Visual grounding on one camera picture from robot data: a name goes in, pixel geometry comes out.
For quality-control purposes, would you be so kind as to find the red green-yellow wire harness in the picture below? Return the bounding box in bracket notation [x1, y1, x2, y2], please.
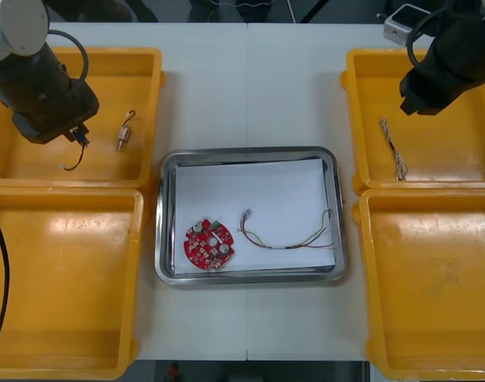
[235, 206, 336, 251]

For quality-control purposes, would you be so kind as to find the round red circuit board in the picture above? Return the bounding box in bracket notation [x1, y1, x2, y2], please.
[182, 217, 238, 272]

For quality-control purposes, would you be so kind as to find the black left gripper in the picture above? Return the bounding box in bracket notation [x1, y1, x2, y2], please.
[10, 78, 101, 146]

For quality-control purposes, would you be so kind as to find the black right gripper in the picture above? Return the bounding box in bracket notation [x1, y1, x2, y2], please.
[398, 58, 467, 117]

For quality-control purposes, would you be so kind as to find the yellow-orange plastic bin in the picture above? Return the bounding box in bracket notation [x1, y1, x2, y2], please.
[0, 186, 146, 381]
[339, 48, 485, 196]
[0, 47, 165, 193]
[352, 188, 485, 382]

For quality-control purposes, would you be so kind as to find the white paper sheet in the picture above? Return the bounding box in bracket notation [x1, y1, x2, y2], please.
[172, 157, 338, 275]

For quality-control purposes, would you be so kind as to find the steel tray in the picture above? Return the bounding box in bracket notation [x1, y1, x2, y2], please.
[154, 146, 348, 286]

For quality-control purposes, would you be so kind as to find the twisted blue-white wire harness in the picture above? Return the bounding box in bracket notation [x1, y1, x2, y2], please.
[378, 115, 409, 182]

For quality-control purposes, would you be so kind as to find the solenoid with white label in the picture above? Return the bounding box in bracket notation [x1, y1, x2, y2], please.
[114, 110, 138, 153]

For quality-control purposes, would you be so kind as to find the solenoid with blue label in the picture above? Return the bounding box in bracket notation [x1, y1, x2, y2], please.
[58, 127, 91, 173]

